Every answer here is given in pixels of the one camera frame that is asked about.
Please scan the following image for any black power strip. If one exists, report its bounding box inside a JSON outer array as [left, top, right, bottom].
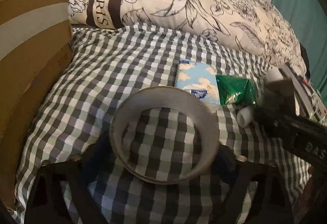
[[279, 63, 326, 126]]

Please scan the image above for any white thin tube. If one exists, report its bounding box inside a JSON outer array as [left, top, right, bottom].
[[236, 106, 254, 128]]

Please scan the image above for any white sock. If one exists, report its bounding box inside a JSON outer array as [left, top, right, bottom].
[[263, 68, 295, 114]]

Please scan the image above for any green foil packet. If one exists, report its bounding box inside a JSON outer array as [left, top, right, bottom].
[[216, 75, 257, 106]]

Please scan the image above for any blue cloud tissue pack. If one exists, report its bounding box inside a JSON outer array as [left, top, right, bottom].
[[175, 59, 221, 106]]

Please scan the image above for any clear tape roll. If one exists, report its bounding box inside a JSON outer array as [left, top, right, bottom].
[[109, 86, 220, 185]]

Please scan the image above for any person right hand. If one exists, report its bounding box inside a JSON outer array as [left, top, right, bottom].
[[307, 165, 314, 175]]

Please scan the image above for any green checkered cloth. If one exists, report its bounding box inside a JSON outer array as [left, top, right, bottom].
[[10, 22, 315, 224]]

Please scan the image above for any teal curtain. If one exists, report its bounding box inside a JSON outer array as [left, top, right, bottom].
[[272, 0, 326, 97]]

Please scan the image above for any brown cardboard box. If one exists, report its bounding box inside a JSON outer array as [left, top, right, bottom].
[[1, 0, 72, 210]]

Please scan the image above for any floral white duvet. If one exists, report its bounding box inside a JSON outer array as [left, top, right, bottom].
[[68, 0, 307, 72]]

